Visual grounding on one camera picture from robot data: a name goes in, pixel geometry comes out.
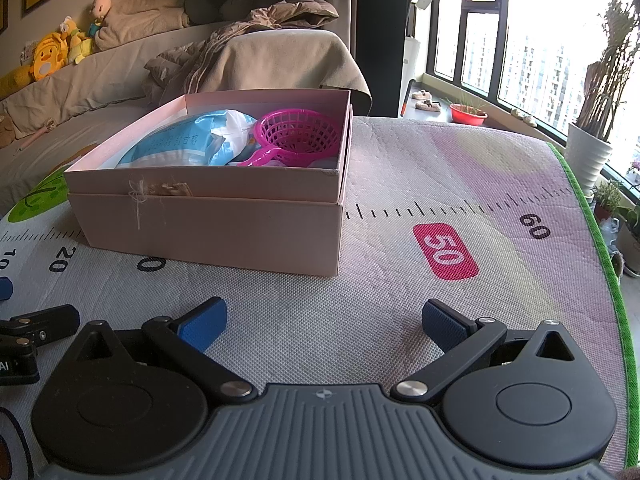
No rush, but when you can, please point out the small potted plant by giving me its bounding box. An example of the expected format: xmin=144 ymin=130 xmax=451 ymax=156
xmin=592 ymin=179 xmax=624 ymax=222

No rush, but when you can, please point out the tall plant in white pot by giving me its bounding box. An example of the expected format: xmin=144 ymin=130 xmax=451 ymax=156
xmin=564 ymin=0 xmax=640 ymax=197

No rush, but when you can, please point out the red basin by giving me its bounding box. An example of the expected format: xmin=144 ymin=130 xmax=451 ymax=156
xmin=448 ymin=102 xmax=489 ymax=127

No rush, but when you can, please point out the beige covered sofa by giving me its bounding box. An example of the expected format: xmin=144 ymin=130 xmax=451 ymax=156
xmin=0 ymin=26 xmax=372 ymax=212

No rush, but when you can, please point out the brown puffer jacket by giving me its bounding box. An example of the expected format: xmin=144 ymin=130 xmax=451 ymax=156
xmin=143 ymin=0 xmax=339 ymax=102

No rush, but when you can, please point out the pink stick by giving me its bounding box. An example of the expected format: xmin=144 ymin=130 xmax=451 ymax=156
xmin=16 ymin=118 xmax=57 ymax=154

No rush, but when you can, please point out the blue tissue packet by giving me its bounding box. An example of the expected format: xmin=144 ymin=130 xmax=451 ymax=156
xmin=115 ymin=108 xmax=262 ymax=169

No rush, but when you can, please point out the beige pillow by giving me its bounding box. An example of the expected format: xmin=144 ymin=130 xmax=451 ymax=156
xmin=95 ymin=0 xmax=192 ymax=52

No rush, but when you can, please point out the pink plastic toy basket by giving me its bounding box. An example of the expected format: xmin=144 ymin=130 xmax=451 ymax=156
xmin=235 ymin=109 xmax=347 ymax=169

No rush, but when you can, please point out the yellow duck plush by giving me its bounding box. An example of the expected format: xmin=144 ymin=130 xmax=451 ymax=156
xmin=0 ymin=31 xmax=70 ymax=102

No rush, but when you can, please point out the red-haired doll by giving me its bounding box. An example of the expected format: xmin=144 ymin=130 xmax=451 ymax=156
xmin=88 ymin=0 xmax=114 ymax=40

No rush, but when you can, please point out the printed play mat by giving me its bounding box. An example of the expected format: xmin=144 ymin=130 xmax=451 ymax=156
xmin=0 ymin=115 xmax=635 ymax=480

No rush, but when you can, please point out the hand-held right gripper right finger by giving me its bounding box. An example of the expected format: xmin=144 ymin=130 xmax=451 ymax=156
xmin=390 ymin=299 xmax=577 ymax=406

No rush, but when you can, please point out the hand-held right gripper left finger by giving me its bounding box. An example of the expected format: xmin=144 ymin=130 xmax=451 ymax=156
xmin=65 ymin=296 xmax=257 ymax=405

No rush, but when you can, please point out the potted plant in pale pot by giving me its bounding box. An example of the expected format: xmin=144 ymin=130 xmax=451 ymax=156
xmin=614 ymin=204 xmax=640 ymax=279

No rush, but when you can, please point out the yellow and green plush doll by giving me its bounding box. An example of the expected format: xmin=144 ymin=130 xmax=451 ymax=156
xmin=57 ymin=16 xmax=96 ymax=66

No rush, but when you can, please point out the grey plush toy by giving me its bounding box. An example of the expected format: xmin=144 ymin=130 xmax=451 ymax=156
xmin=184 ymin=0 xmax=257 ymax=25

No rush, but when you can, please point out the white upright vacuum cleaner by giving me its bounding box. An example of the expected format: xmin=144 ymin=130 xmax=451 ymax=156
xmin=399 ymin=0 xmax=439 ymax=113

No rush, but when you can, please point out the pink cardboard box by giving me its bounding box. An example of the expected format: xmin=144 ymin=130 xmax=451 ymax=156
xmin=64 ymin=87 xmax=355 ymax=279

